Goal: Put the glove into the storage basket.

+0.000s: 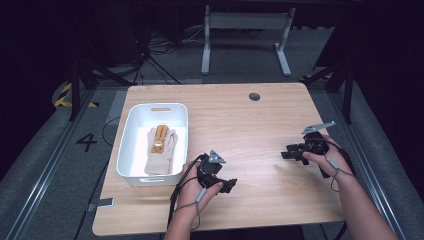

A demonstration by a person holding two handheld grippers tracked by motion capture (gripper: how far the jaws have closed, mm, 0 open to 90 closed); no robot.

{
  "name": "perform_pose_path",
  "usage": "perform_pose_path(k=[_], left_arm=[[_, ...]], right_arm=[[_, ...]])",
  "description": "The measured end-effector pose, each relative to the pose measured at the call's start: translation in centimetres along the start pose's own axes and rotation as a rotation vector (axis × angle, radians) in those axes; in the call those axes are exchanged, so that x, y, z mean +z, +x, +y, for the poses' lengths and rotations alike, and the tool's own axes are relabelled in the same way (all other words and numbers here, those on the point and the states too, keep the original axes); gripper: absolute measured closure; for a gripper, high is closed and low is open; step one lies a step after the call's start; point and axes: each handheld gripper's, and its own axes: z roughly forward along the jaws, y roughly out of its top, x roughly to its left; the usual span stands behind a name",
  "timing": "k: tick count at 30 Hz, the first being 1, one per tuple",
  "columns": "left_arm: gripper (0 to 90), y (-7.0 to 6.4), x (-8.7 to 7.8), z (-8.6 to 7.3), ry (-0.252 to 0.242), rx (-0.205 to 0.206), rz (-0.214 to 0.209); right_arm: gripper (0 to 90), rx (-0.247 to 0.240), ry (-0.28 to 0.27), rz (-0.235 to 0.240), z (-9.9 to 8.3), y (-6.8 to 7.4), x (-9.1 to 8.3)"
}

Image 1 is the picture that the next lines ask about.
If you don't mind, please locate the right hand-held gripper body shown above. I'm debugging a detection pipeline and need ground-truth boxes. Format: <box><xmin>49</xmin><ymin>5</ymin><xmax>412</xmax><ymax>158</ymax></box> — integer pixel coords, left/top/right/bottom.
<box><xmin>300</xmin><ymin>120</ymin><xmax>337</xmax><ymax>156</ymax></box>

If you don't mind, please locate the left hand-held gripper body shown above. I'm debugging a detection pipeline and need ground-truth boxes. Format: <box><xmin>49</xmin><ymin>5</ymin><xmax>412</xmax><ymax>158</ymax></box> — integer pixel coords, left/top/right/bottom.
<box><xmin>196</xmin><ymin>149</ymin><xmax>228</xmax><ymax>190</ymax></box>

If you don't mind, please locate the white plastic bin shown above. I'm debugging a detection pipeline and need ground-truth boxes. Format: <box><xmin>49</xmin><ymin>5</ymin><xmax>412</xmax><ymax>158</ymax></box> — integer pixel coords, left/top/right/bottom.
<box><xmin>115</xmin><ymin>102</ymin><xmax>190</xmax><ymax>188</ymax></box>

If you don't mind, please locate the person's right hand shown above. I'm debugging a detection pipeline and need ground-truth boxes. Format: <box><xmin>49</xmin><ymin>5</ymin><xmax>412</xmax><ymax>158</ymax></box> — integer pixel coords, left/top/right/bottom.
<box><xmin>301</xmin><ymin>134</ymin><xmax>354</xmax><ymax>185</ymax></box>

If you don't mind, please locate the person's left hand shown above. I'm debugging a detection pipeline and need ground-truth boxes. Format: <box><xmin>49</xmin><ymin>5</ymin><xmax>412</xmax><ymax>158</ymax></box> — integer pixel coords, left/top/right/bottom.
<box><xmin>173</xmin><ymin>160</ymin><xmax>225</xmax><ymax>222</ymax></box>

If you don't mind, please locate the black metal stand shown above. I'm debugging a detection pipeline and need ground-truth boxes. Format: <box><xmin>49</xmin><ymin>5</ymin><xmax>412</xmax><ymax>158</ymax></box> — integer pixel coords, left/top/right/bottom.
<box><xmin>67</xmin><ymin>58</ymin><xmax>135</xmax><ymax>122</ymax></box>
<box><xmin>299</xmin><ymin>62</ymin><xmax>355</xmax><ymax>125</ymax></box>

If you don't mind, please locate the yellow black hazard tape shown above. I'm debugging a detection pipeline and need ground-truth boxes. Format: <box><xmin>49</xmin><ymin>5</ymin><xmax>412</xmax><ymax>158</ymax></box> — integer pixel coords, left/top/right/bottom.
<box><xmin>53</xmin><ymin>82</ymin><xmax>100</xmax><ymax>109</ymax></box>

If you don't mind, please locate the grey left wrist strap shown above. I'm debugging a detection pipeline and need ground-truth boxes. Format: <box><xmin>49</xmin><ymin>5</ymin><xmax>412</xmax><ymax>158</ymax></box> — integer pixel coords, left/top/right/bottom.
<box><xmin>173</xmin><ymin>187</ymin><xmax>208</xmax><ymax>232</ymax></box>

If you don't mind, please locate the grey wrist strap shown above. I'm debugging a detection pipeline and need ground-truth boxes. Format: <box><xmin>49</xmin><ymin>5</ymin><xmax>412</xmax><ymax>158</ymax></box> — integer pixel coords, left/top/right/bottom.
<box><xmin>173</xmin><ymin>187</ymin><xmax>208</xmax><ymax>232</ymax></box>
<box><xmin>325</xmin><ymin>156</ymin><xmax>356</xmax><ymax>194</ymax></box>

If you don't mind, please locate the grey right wrist strap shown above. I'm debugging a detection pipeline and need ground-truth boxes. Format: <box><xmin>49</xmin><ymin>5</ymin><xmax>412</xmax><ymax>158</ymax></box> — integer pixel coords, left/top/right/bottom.
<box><xmin>325</xmin><ymin>156</ymin><xmax>356</xmax><ymax>194</ymax></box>

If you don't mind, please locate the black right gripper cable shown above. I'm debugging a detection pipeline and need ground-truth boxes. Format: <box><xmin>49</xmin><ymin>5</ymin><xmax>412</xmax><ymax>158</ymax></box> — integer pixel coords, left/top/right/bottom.
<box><xmin>318</xmin><ymin>137</ymin><xmax>357</xmax><ymax>179</ymax></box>

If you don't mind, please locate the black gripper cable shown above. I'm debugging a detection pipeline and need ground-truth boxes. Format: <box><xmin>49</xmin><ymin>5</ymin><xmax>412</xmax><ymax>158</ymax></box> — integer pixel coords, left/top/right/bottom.
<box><xmin>318</xmin><ymin>137</ymin><xmax>357</xmax><ymax>179</ymax></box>
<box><xmin>167</xmin><ymin>152</ymin><xmax>209</xmax><ymax>228</ymax></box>

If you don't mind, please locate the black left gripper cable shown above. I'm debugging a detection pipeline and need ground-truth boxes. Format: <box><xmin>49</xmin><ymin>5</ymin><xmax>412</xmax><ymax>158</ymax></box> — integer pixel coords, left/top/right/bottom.
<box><xmin>167</xmin><ymin>152</ymin><xmax>209</xmax><ymax>228</ymax></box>

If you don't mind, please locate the grey metal floor rail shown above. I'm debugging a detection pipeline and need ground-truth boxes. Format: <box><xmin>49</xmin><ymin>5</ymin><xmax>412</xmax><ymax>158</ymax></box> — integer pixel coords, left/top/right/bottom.
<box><xmin>327</xmin><ymin>93</ymin><xmax>408</xmax><ymax>240</ymax></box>
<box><xmin>4</xmin><ymin>89</ymin><xmax>97</xmax><ymax>240</ymax></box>

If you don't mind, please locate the thin black floor cable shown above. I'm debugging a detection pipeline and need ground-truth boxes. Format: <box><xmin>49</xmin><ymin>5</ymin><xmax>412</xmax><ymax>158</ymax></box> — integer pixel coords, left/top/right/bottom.
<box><xmin>72</xmin><ymin>115</ymin><xmax>122</xmax><ymax>240</ymax></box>

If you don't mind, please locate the grey metal table bracket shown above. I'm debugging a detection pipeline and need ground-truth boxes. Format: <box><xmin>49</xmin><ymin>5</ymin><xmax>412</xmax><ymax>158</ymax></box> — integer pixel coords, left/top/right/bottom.
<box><xmin>86</xmin><ymin>197</ymin><xmax>116</xmax><ymax>212</ymax></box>

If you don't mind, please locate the tangle of black cables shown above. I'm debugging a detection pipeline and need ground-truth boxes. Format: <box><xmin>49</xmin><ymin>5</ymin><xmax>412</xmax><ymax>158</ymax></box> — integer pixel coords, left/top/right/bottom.
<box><xmin>132</xmin><ymin>25</ymin><xmax>208</xmax><ymax>86</ymax></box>

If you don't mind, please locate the white metal desk frame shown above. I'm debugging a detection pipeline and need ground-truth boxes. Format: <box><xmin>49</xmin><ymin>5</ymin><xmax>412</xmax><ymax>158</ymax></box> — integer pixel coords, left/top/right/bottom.
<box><xmin>200</xmin><ymin>4</ymin><xmax>297</xmax><ymax>78</ymax></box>

